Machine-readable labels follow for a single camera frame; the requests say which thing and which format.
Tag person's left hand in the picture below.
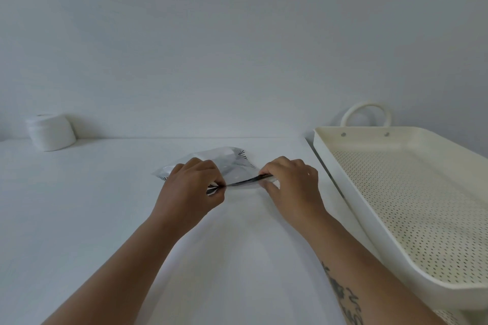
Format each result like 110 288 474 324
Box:
149 157 227 233

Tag person's right hand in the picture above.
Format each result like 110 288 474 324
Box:
259 156 328 231

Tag white black-patterned plastic bag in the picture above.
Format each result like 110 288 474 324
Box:
152 147 281 197

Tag person's left forearm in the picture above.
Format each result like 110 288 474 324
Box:
41 217 199 325

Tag person's right forearm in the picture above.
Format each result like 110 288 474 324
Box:
299 208 448 325

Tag cream perforated metal tray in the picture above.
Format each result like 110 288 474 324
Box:
313 102 488 325

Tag white round jar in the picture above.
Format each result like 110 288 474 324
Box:
25 114 77 152

